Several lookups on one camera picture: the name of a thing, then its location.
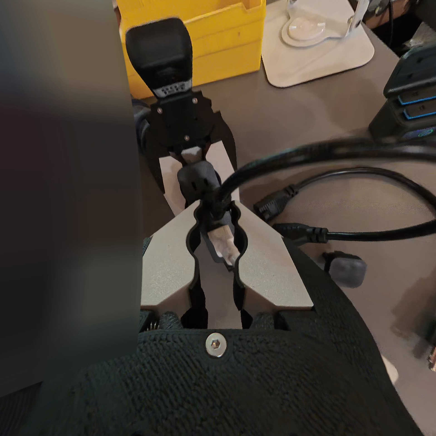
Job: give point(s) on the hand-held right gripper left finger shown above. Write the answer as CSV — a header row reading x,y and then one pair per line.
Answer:
x,y
167,269

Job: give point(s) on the black power connector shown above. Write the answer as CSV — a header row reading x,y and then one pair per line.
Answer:
x,y
196,177

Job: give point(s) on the yellow plastic bin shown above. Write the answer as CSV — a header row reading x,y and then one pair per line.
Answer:
x,y
221,34

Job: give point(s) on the white lamp stand base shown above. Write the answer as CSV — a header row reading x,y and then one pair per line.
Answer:
x,y
340,58

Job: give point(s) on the grey power adapter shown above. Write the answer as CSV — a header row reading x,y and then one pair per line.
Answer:
x,y
344,269

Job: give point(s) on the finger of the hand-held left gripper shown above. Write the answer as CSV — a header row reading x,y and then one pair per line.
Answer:
x,y
221,156
170,180

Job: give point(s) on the person's left forearm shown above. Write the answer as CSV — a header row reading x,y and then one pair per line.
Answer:
x,y
141,126

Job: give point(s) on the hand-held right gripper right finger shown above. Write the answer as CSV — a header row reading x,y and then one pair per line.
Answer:
x,y
272,272

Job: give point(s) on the black power strip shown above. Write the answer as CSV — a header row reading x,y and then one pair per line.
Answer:
x,y
402,88

